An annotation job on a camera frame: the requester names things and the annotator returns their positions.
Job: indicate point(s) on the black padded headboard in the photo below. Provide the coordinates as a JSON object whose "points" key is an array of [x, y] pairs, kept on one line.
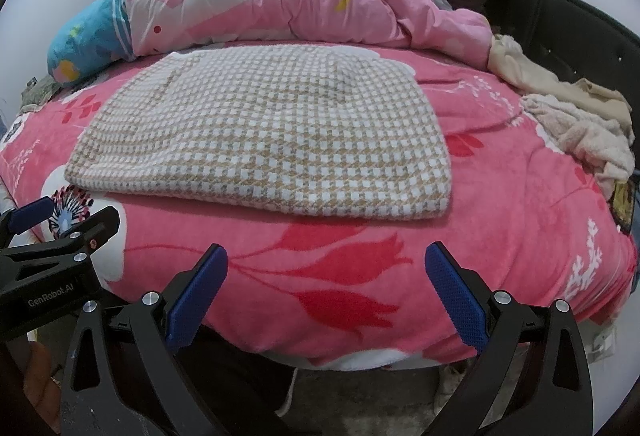
{"points": [[560, 26]]}

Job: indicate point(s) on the beige checkered knit garment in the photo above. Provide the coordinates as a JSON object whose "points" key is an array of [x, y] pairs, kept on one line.
{"points": [[260, 131]]}

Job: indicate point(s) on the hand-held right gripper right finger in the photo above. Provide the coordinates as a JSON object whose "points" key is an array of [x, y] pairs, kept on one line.
{"points": [[455, 298]]}

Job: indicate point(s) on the pink floral blanket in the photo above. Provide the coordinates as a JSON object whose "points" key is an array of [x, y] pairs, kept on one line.
{"points": [[350, 276]]}

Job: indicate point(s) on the white fluffy cloth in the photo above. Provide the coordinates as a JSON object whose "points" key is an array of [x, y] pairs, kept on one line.
{"points": [[585, 136]]}

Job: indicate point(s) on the beige cloth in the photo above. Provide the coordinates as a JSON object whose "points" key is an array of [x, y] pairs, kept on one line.
{"points": [[530, 71]]}

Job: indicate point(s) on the pink printed quilt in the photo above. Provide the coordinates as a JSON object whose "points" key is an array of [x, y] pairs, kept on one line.
{"points": [[300, 6]]}

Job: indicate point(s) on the dark patterned cloth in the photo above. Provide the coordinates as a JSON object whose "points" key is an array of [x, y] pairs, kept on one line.
{"points": [[622, 208]]}

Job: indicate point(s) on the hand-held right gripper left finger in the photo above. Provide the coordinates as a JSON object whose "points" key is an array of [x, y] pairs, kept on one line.
{"points": [[195, 301]]}

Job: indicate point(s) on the white wall socket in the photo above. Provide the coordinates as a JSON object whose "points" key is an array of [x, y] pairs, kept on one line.
{"points": [[602, 343]]}

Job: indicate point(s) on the person's left hand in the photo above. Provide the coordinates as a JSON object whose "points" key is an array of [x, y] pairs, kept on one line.
{"points": [[42, 391]]}

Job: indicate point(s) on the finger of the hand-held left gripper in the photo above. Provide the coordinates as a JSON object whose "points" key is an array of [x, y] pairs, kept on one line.
{"points": [[30, 216], [97, 226]]}

